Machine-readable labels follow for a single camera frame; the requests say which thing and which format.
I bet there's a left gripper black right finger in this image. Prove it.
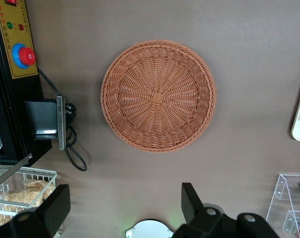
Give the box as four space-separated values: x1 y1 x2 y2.
169 182 237 238

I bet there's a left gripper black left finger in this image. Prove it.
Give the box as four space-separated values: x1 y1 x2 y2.
5 183 71 238

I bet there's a round brown wicker basket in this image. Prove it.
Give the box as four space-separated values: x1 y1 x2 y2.
100 39 217 155

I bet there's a clear bag of crackers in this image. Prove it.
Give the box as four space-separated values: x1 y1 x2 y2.
0 189 43 213
0 210 24 229
22 178 55 209

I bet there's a silver metal bar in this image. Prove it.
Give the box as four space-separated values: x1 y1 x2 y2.
0 153 33 191

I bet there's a clear acrylic bottle rack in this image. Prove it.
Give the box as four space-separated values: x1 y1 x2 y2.
265 173 300 238

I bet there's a black box with metal plate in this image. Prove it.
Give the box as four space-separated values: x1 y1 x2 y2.
24 96 66 151

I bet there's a black power plug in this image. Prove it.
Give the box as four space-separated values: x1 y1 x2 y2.
64 103 77 122

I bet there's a black sealing machine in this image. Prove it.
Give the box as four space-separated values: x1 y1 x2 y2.
0 0 53 166

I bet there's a red emergency stop button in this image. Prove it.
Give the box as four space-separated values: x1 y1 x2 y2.
11 43 36 69

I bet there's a yellow control panel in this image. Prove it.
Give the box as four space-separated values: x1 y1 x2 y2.
0 0 39 80

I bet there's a white wire basket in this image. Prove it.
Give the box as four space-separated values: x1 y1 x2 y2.
0 166 59 234

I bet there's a black power cable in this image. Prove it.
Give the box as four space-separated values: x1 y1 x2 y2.
37 68 88 172

